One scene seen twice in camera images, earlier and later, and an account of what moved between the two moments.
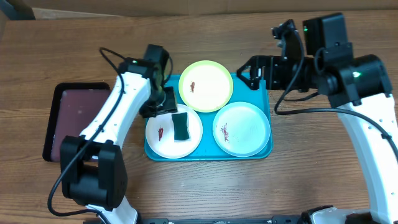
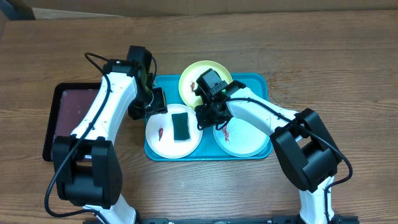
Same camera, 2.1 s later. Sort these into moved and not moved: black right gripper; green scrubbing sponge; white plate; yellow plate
Moved: black right gripper
Not moved: green scrubbing sponge; yellow plate; white plate
